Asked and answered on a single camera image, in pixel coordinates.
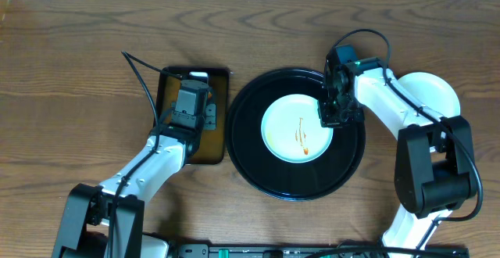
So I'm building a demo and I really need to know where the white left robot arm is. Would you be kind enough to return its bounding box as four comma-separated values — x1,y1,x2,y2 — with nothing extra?
52,89,216,258

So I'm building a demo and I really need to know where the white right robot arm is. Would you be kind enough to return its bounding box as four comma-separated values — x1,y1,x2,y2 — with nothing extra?
320,55,484,257

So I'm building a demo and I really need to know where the round black tray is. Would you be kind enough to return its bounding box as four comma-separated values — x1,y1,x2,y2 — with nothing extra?
225,68,366,201

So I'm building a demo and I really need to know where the rectangular black tray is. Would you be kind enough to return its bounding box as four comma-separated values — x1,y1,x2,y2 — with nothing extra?
156,66,229,165

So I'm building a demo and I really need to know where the pale green plate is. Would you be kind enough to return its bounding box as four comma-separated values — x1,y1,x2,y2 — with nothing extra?
398,72,461,117

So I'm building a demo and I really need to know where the light blue plate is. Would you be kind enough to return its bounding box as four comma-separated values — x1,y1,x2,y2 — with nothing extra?
261,94,334,163

